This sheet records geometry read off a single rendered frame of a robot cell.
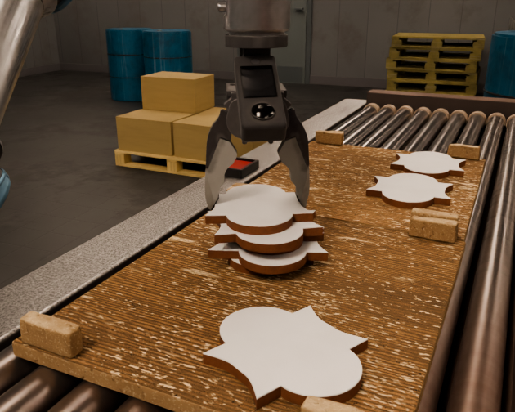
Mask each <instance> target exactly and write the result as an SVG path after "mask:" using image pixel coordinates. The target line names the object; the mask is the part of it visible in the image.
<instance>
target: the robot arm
mask: <svg viewBox="0 0 515 412"><path fill-rule="evenodd" d="M71 1H72V0H0V124H1V122H2V119H3V116H4V114H5V112H6V109H7V106H8V103H9V100H10V99H11V95H12V93H13V90H14V88H15V85H16V82H17V79H18V78H19V75H20V72H21V69H22V66H23V64H24V62H25V58H26V56H27V54H28V51H29V48H30V45H31V42H32V41H33V38H34V35H35V32H36V30H37V27H38V24H39V21H40V20H41V18H43V17H45V16H49V15H50V14H53V13H57V12H58V11H61V10H62V9H64V8H65V7H66V6H67V5H68V4H69V3H70V2H71ZM225 1H226V2H219V3H218V4H217V10H218V11H219V12H226V14H225V15H224V16H223V28H224V30H225V31H228V32H229V33H228V34H225V46H226V47H233V48H239V49H240V56H237V57H236V58H235V59H234V75H235V83H226V102H224V106H225V107H226V110H224V109H220V114H219V115H218V117H217V119H216V120H215V121H214V122H213V124H212V126H211V128H210V129H209V132H208V138H207V147H206V168H205V198H206V201H207V205H208V209H210V210H213V208H214V206H215V204H216V203H217V201H218V199H219V194H218V191H219V189H220V187H221V185H222V184H223V183H224V175H225V172H226V170H227V169H228V168H229V167H230V166H231V165H232V164H233V163H234V162H235V159H236V157H237V150H236V148H235V147H234V145H233V144H232V142H231V134H233V135H234V136H235V137H238V138H241V140H242V143H243V144H247V142H254V141H268V142H269V144H273V141H282V142H281V143H280V146H279V147H278V149H277V153H278V155H279V157H280V160H281V162H282V163H283V164H285V165H286V166H287V167H288V168H289V177H290V179H291V182H292V183H293V184H294V185H295V187H296V192H295V195H296V196H297V199H298V202H300V204H301V205H302V206H303V207H304V208H305V207H306V205H307V199H308V195H309V189H310V174H309V145H308V138H307V133H306V130H305V128H304V127H303V125H302V123H301V122H300V120H299V119H298V118H297V116H296V114H295V109H294V108H293V107H292V108H290V109H288V110H287V108H289V107H290V106H291V103H290V102H289V101H288V100H287V90H286V89H285V87H284V85H283V84H282V83H280V81H279V77H278V73H277V68H276V63H275V57H274V56H271V48H279V47H287V46H288V35H287V34H285V33H284V32H285V31H288V30H289V29H290V1H291V0H225ZM2 152H3V145H2V143H1V141H0V158H1V156H2ZM10 185H11V181H10V179H9V176H8V174H7V173H6V172H5V170H4V169H2V168H0V208H1V207H2V205H3V203H4V202H5V200H6V198H7V195H8V193H9V190H10Z"/></svg>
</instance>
